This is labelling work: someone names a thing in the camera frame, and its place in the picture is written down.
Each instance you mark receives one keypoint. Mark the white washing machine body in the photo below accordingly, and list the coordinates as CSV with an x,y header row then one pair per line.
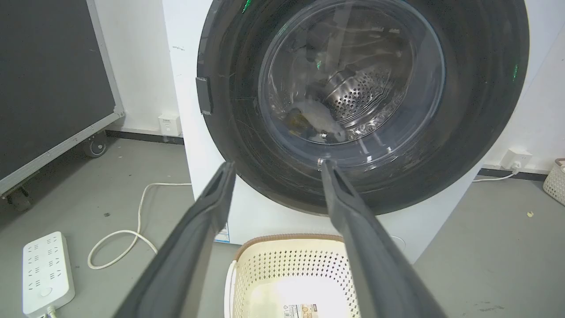
x,y
260,212

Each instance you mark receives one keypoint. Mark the black board on casters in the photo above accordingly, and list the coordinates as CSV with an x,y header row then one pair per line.
x,y
48,79

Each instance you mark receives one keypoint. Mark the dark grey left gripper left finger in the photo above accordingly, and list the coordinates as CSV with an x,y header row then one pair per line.
x,y
185,256

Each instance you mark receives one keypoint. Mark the white power strip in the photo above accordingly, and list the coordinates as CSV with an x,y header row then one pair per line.
x,y
46,274

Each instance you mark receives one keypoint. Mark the cream perforated laundry basket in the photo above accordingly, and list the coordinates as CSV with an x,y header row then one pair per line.
x,y
287,282

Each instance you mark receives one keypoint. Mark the round dark washing machine door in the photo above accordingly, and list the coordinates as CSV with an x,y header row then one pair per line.
x,y
353,97

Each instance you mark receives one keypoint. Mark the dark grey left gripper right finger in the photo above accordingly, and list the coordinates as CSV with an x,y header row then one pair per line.
x,y
375,256

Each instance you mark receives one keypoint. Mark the white wall socket with plug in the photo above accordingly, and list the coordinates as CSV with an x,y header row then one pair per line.
x,y
515,160

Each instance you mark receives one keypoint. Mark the white woven storage basket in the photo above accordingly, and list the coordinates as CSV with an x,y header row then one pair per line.
x,y
555,182

